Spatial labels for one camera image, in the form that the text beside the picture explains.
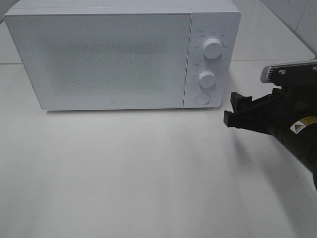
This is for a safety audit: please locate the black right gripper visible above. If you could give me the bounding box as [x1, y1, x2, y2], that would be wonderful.
[223, 88, 317, 159]

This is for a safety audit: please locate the round white door release button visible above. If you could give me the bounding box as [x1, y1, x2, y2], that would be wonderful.
[195, 93, 211, 105]

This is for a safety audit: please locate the white microwave knob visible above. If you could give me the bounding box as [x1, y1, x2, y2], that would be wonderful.
[198, 70, 217, 89]
[202, 36, 223, 60]

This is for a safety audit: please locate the white microwave door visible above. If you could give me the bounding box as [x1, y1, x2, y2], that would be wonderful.
[5, 14, 191, 110]

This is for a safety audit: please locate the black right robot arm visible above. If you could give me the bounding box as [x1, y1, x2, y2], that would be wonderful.
[223, 88, 317, 181]

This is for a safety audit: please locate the white microwave oven body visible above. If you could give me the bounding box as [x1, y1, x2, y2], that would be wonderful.
[4, 0, 241, 110]

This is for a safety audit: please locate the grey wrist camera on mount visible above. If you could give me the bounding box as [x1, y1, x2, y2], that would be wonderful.
[260, 60, 317, 87]

